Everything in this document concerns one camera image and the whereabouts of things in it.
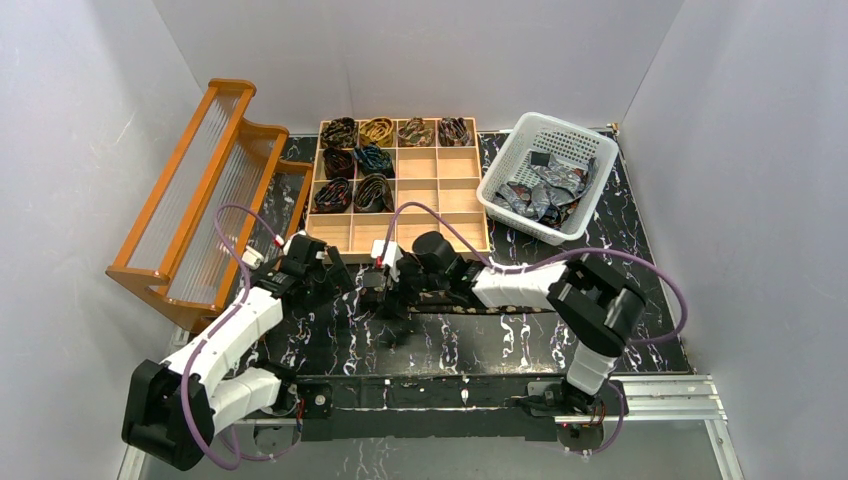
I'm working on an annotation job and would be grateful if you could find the black gold floral tie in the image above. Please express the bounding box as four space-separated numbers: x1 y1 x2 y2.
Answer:
359 272 552 318

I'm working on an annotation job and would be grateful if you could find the white plastic basket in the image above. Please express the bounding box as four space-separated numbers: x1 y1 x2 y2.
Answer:
476 112 619 245

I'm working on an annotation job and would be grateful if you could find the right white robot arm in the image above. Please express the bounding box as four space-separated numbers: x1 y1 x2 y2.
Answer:
370 231 646 416

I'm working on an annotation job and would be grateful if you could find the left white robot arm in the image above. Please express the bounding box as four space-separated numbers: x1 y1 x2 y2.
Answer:
121 233 355 471

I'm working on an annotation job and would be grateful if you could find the grey patterned ties pile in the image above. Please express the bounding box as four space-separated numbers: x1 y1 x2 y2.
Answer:
492 151 597 229

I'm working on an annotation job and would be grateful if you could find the small white connector plug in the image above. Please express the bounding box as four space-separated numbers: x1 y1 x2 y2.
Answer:
241 246 265 270

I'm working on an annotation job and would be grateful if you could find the rolled navy red tie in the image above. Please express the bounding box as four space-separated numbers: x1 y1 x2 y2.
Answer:
312 177 353 214

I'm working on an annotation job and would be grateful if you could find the rolled black grey tie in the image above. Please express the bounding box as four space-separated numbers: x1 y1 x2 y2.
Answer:
353 173 395 213

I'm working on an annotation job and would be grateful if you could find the wooden grid organizer tray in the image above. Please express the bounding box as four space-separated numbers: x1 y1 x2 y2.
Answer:
304 117 492 264

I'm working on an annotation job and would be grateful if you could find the rolled dark red tie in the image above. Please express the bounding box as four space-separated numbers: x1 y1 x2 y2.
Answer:
322 147 355 180

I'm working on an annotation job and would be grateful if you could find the rolled teal patterned tie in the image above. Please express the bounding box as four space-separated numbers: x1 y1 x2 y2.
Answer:
353 143 395 178

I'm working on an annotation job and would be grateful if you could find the orange wooden rack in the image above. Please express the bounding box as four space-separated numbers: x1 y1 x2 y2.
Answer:
106 78 314 333

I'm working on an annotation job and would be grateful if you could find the rolled black gold tie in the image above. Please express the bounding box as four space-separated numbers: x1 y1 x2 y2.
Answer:
320 117 359 149

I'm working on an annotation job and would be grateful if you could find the rolled olive patterned tie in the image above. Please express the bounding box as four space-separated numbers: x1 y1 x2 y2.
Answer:
397 117 436 148

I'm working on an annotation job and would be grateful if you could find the rolled yellow tie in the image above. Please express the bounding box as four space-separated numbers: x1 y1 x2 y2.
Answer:
358 117 395 148

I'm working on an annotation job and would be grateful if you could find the rolled dark striped tie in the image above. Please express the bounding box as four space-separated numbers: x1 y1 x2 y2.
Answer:
437 117 473 147

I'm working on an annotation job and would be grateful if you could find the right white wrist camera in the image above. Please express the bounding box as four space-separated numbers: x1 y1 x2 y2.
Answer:
370 240 403 282

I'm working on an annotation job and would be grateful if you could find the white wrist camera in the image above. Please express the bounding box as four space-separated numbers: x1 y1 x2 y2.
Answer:
283 232 327 264
370 240 403 282

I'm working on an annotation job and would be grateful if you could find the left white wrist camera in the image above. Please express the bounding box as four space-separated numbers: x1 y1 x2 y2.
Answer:
283 232 327 264

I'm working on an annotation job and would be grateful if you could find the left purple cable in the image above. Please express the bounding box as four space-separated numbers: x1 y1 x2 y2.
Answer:
180 203 303 472

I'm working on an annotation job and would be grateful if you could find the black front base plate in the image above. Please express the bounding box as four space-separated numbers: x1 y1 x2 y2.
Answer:
296 374 564 442

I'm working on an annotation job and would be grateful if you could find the aluminium frame rail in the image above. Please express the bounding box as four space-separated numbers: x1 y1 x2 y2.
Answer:
115 331 745 480

